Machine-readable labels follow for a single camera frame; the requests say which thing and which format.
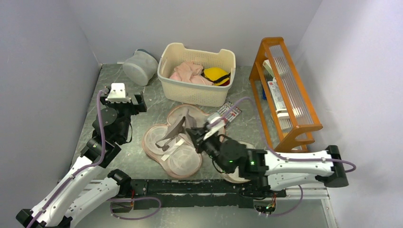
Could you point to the taupe grey bra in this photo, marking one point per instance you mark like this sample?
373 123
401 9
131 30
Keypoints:
182 120

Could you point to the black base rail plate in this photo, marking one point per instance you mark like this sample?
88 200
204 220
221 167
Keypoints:
149 194

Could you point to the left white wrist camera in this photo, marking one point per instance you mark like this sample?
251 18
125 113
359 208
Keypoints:
118 94

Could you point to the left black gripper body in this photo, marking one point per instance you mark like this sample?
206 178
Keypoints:
132 109

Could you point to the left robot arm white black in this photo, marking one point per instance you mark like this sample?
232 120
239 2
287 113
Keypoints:
66 205

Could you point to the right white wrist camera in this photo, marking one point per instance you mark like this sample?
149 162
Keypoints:
213 124

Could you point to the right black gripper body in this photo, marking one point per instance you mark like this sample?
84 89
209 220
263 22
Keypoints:
212 145

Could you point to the white box in rack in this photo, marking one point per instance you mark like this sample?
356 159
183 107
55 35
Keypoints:
277 97

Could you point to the grey round mesh bag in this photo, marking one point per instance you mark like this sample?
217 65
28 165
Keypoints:
141 67

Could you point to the cream plastic laundry basket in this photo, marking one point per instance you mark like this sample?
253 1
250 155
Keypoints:
213 96

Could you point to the orange wooden rack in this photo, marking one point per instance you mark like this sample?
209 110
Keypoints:
303 119

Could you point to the marker pen pack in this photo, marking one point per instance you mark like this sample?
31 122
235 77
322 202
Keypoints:
231 115

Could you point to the pink cloth in basket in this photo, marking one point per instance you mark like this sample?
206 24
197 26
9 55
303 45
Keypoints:
190 72

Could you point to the yellow black cloth in basket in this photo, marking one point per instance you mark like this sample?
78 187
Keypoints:
217 76

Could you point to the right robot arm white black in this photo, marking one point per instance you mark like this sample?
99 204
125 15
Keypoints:
275 170

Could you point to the beige round glasses pouch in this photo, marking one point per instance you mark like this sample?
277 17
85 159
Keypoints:
234 177

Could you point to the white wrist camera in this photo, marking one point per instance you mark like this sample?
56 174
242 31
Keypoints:
118 94
213 124

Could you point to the floral mesh laundry bag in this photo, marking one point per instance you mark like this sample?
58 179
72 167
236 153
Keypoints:
181 159

